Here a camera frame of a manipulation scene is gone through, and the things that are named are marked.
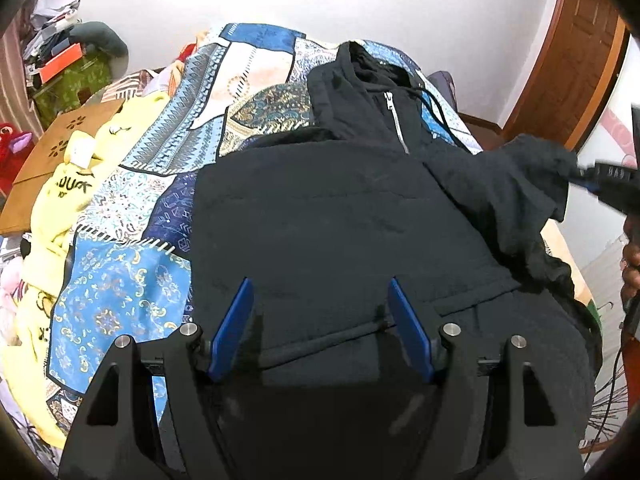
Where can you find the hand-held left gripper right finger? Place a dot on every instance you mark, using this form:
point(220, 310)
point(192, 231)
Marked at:
point(410, 330)

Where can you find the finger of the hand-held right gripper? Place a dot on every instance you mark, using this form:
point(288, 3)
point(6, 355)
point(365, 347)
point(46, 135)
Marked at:
point(607, 180)

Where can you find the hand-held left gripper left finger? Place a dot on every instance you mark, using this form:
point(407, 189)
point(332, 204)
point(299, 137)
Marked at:
point(231, 330)

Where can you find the black hoodie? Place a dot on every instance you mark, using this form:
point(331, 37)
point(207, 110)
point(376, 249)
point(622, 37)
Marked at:
point(325, 210)

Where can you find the person's right hand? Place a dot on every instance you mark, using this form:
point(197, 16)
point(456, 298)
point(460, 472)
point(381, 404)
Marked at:
point(632, 270)

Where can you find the blue patterned blanket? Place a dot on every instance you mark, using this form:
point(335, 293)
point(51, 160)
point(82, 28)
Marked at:
point(130, 280)

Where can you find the wooden door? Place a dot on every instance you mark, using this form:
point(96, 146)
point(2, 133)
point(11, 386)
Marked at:
point(565, 60)

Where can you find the yellow printed cloth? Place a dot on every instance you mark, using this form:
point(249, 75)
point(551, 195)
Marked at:
point(50, 210)

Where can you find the small white box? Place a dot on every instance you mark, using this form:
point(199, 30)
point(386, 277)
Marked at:
point(81, 149)

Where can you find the brown cardboard box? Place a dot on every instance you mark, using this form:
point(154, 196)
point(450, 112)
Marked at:
point(40, 160)

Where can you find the red cloth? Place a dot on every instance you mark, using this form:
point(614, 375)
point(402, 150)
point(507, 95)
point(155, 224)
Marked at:
point(186, 54)

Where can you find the red plush toy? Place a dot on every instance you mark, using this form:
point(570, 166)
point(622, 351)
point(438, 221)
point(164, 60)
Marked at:
point(12, 152)

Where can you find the green patterned bag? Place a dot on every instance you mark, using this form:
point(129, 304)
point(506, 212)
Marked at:
point(70, 85)

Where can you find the grey pillow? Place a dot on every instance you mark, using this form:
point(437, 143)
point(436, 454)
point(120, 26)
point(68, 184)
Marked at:
point(102, 40)

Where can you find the orange box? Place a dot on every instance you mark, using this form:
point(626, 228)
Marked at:
point(60, 62)

